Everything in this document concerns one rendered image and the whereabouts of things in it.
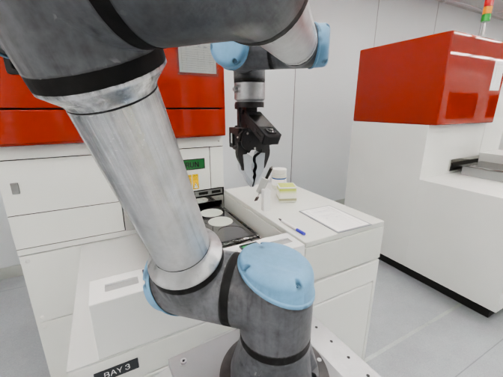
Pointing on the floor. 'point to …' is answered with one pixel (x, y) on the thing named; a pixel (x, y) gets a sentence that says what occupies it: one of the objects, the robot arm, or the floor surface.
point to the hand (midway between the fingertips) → (253, 182)
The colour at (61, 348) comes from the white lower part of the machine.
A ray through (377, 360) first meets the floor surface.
